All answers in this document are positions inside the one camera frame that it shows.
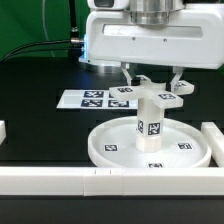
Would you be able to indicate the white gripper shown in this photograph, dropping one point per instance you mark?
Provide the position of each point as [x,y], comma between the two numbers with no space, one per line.
[155,32]

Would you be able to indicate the white cross-shaped table base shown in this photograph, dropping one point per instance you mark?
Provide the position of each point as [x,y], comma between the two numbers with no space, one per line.
[155,92]

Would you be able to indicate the white round table top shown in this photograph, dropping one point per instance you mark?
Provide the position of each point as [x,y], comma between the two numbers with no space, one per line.
[117,143]

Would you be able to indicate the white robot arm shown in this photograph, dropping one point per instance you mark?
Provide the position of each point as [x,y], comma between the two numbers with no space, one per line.
[171,33]

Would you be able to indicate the white marker sheet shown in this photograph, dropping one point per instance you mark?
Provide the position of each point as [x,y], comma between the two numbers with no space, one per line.
[92,99]

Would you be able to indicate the white front fence bar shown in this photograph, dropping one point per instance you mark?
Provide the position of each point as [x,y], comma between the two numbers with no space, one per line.
[92,181]

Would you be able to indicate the white left fence bar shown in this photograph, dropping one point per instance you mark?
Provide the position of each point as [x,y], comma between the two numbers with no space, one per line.
[2,131]

